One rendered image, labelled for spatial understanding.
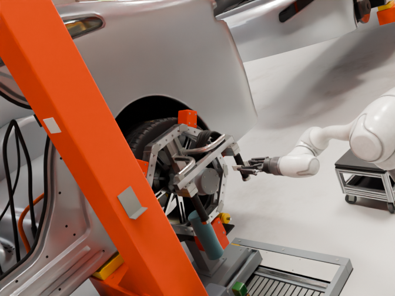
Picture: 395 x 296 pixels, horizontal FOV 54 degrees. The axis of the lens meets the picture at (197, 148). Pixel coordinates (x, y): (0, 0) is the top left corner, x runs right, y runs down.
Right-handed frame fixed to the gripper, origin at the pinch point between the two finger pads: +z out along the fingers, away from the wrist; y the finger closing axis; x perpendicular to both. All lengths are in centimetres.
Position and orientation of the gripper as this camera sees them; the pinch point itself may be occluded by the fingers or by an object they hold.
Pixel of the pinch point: (240, 165)
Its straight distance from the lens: 193.6
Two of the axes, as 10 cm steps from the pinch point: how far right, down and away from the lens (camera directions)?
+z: -6.8, 0.3, 7.3
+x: -4.0, -8.5, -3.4
